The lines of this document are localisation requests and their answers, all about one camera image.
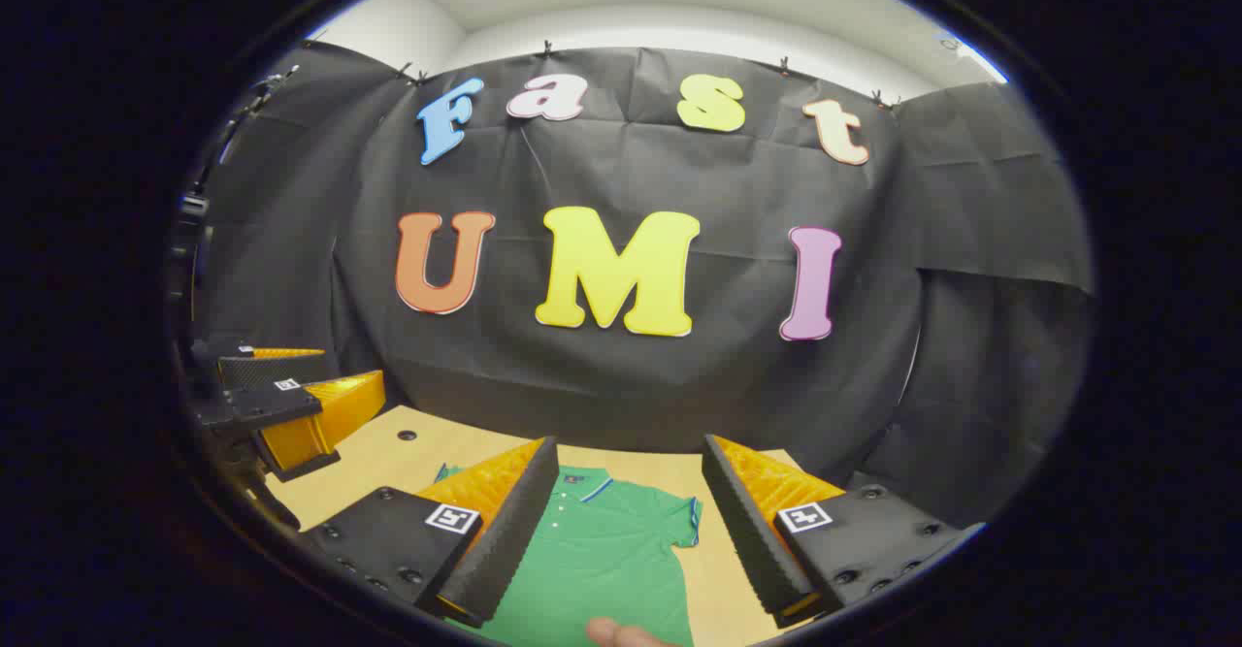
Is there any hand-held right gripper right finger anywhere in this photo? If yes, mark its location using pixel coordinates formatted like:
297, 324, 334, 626
703, 434, 987, 629

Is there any black tripod stand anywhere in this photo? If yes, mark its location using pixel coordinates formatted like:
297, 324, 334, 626
175, 65, 302, 270

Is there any green T-shirt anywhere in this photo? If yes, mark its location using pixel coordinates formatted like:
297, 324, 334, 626
432, 463, 703, 647

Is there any black backdrop cloth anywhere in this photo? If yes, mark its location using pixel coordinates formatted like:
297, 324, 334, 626
189, 41, 1097, 532

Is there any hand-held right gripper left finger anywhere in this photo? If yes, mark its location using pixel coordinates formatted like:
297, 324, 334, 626
299, 437, 562, 629

